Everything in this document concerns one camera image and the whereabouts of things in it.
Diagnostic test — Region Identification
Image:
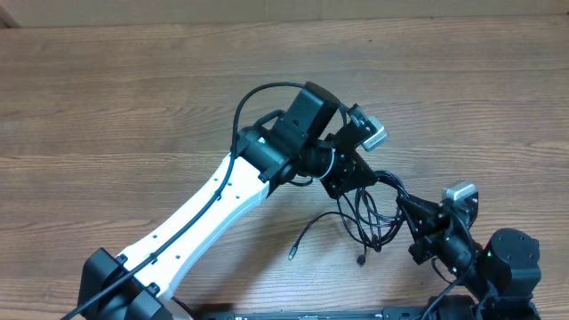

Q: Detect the thin black cable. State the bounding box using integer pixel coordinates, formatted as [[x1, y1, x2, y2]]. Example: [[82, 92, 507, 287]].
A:
[[287, 186, 401, 261]]

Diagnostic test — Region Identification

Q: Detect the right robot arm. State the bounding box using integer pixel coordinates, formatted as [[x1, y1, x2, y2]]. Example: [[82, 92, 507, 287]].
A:
[[397, 192, 541, 319]]

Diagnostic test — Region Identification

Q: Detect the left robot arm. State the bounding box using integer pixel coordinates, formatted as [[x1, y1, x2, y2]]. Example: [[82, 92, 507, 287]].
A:
[[66, 82, 387, 319]]

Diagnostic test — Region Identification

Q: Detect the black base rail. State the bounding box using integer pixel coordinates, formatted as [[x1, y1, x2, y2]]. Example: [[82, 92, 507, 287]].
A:
[[177, 295, 543, 320]]

